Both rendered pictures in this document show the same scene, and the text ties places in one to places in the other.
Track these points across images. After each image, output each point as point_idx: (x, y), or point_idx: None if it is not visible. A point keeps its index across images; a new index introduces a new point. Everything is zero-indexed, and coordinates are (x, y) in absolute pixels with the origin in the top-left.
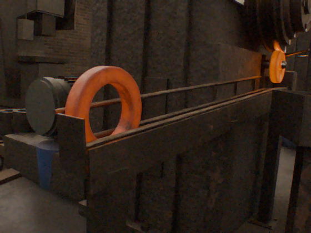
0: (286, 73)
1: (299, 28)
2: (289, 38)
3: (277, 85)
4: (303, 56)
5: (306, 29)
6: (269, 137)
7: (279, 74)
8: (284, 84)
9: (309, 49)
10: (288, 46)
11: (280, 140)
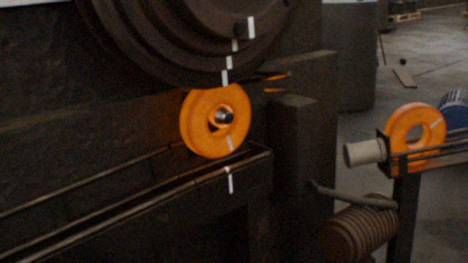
0: (284, 109)
1: (220, 37)
2: (216, 56)
3: (273, 131)
4: (278, 91)
5: (259, 30)
6: (237, 256)
7: (218, 138)
8: (284, 131)
9: (287, 74)
10: (246, 65)
11: (262, 261)
